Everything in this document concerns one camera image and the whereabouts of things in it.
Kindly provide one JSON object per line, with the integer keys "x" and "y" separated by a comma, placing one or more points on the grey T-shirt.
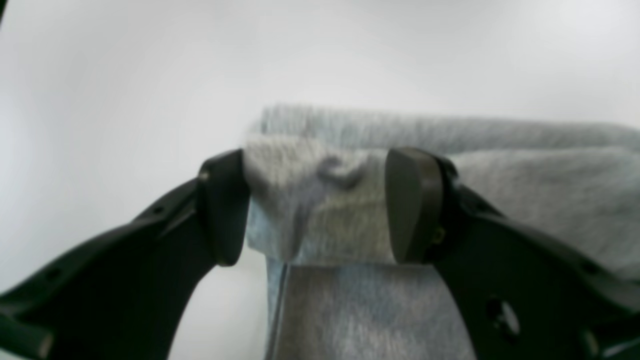
{"x": 318, "y": 214}

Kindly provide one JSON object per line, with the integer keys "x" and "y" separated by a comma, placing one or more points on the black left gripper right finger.
{"x": 522, "y": 294}

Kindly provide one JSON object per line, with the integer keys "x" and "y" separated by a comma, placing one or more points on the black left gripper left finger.
{"x": 121, "y": 295}

